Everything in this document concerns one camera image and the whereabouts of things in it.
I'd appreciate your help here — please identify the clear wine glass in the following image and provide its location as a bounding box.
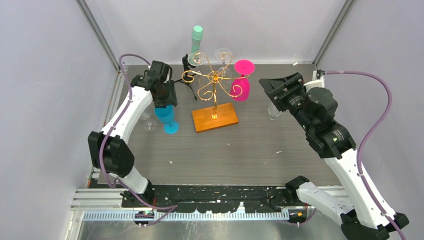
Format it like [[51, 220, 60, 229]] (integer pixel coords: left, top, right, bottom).
[[140, 110, 158, 132], [214, 48, 232, 78], [188, 51, 206, 73]]

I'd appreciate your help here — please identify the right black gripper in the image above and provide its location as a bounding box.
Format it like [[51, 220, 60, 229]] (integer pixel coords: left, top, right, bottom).
[[258, 71, 315, 132]]

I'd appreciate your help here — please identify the gold wire glass rack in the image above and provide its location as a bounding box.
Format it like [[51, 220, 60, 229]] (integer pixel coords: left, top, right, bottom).
[[181, 54, 239, 133]]

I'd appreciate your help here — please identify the clear front wine glass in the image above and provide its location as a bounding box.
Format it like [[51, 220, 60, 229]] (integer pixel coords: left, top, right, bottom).
[[140, 110, 158, 132]]

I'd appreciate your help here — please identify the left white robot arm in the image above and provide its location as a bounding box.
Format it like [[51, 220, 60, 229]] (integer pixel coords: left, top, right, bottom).
[[88, 60, 178, 207]]

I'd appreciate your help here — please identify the small black tripod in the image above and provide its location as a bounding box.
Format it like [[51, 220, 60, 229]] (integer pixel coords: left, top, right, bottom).
[[173, 54, 199, 101]]

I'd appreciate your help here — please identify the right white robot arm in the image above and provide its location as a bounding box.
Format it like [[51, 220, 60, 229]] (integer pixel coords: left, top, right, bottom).
[[259, 73, 409, 240]]

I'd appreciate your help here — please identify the pink wine glass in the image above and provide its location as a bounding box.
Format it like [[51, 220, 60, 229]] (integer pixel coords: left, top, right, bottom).
[[230, 59, 255, 102]]

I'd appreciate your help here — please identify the mint green bottle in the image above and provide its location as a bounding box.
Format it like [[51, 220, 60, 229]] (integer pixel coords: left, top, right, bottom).
[[189, 25, 203, 65]]

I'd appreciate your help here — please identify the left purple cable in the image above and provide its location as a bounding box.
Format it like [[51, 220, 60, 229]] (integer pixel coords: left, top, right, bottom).
[[98, 53, 180, 213]]

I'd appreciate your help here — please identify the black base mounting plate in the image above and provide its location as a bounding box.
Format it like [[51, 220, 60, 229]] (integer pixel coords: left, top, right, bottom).
[[120, 184, 316, 214]]

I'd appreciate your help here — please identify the blue wine glass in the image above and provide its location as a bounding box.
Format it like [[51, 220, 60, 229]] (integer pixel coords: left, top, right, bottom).
[[154, 105, 179, 135]]

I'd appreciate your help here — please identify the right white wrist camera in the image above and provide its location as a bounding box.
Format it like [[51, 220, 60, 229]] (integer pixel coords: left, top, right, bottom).
[[303, 68, 326, 92]]

